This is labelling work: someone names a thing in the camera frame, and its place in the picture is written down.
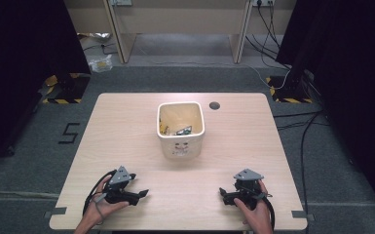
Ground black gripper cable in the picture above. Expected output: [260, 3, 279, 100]
[82, 169, 118, 226]
[260, 192, 277, 230]

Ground stand base with striped tape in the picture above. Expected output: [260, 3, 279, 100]
[42, 72, 92, 105]
[265, 75, 315, 104]

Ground silver foil wrapper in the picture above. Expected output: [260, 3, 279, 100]
[173, 125, 194, 137]

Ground cream square plastic bin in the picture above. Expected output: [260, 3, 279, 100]
[156, 100, 206, 160]

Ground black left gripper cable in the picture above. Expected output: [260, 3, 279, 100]
[82, 169, 118, 226]

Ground person's left hand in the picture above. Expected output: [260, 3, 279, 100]
[81, 175, 131, 229]

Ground crumpled silver foil sheet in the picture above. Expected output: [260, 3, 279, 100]
[77, 31, 112, 43]

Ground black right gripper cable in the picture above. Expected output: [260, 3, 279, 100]
[260, 192, 277, 230]

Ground person's right hand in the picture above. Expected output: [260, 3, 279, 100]
[233, 179, 273, 230]

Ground grey tape piece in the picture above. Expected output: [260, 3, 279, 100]
[43, 207, 68, 219]
[290, 210, 315, 222]

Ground dark curtain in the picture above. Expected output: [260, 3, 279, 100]
[275, 0, 375, 223]
[0, 0, 92, 175]

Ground clear plastic bag yellow contents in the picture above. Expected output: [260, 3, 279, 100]
[88, 54, 114, 73]

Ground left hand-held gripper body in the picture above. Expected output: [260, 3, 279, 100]
[103, 165, 137, 206]

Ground yellow wrapper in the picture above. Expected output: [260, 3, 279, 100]
[159, 118, 171, 136]

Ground short black floor cable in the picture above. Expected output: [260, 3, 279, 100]
[83, 42, 120, 57]

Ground black hanging cables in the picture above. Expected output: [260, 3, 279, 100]
[244, 3, 292, 71]

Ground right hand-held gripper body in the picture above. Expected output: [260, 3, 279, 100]
[233, 168, 273, 211]

